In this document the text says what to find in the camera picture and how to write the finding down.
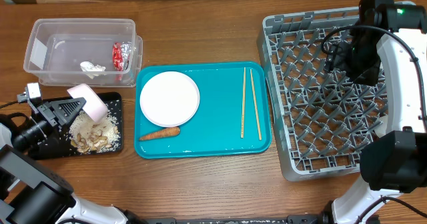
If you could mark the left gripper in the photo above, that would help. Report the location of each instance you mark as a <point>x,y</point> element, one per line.
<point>52,110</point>

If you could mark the pink bowl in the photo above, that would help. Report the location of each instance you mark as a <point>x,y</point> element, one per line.
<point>94,107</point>

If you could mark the rice and food scraps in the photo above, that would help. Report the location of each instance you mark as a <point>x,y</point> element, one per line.
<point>89,137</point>

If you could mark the white tissue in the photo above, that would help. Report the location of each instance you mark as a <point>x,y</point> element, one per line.
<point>89,67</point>

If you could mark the red foil wrapper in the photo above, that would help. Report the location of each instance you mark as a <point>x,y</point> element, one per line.
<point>120,55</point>

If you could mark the pink plate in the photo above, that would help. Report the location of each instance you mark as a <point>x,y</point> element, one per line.
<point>169,99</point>

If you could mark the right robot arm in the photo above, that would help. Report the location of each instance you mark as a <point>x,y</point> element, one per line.
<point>387,38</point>

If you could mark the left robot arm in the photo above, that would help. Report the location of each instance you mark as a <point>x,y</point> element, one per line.
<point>31,193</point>

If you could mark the grey dishwasher rack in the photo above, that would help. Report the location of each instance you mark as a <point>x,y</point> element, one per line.
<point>322,120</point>

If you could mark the black tray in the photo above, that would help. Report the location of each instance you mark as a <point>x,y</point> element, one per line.
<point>57,144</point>

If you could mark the clear plastic bin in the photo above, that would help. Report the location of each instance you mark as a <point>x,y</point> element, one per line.
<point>56,47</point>

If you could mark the orange carrot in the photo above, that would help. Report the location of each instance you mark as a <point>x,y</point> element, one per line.
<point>164,133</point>

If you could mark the teal serving tray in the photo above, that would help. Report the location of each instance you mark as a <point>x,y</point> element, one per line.
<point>216,126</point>

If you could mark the left wooden chopstick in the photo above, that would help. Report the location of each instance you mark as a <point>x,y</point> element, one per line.
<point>243,104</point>

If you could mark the wooden chopstick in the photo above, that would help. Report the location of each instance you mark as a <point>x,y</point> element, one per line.
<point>243,104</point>
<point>255,106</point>

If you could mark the right wooden chopstick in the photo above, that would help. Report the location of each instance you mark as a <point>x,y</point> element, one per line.
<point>255,106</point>

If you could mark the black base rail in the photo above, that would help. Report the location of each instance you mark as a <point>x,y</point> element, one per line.
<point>291,219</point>

